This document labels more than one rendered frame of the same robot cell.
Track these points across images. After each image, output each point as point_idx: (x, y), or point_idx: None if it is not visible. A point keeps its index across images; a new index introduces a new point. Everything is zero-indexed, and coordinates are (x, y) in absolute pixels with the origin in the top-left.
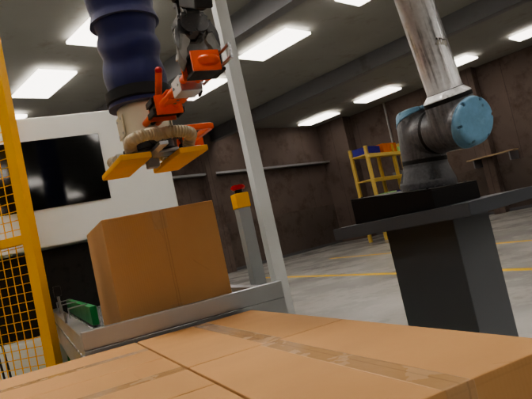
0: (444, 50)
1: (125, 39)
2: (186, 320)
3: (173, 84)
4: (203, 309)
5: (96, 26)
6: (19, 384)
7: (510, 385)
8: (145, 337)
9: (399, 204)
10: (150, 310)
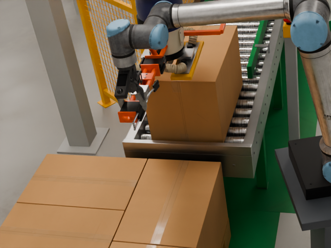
0: (330, 123)
1: None
2: (182, 151)
3: None
4: (193, 149)
5: None
6: (79, 176)
7: None
8: (156, 153)
9: (298, 175)
10: (167, 133)
